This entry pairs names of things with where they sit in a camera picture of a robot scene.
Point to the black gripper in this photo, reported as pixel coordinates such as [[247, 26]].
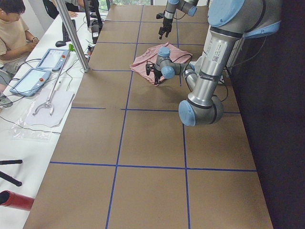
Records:
[[157, 72], [166, 24]]

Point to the pink Snoopy t-shirt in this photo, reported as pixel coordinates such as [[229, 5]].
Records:
[[150, 56]]

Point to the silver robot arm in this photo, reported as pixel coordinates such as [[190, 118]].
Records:
[[229, 20], [187, 7]]

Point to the black power supply box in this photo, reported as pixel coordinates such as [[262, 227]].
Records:
[[95, 32]]

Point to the metal reacher grabber tool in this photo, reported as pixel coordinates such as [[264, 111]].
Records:
[[48, 103]]

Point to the black computer mouse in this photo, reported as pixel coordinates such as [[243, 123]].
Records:
[[60, 43]]

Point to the far blue teach pendant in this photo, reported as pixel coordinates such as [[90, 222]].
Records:
[[53, 59]]

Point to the blue teach pendant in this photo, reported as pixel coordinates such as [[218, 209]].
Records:
[[31, 82], [53, 59]]

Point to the clear plastic sheet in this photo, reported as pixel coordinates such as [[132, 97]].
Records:
[[29, 127]]

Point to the near blue teach pendant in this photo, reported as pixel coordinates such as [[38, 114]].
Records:
[[31, 82]]

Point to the seated person beige shirt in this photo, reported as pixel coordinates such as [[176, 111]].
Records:
[[16, 41]]

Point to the black tripod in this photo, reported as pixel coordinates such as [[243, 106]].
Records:
[[9, 174]]

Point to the red cylinder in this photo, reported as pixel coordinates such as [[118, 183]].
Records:
[[15, 200]]

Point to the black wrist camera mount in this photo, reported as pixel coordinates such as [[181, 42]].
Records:
[[160, 15], [149, 67]]

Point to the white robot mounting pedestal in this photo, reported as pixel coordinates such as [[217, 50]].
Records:
[[198, 63]]

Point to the aluminium frame post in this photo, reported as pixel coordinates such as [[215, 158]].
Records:
[[61, 7]]

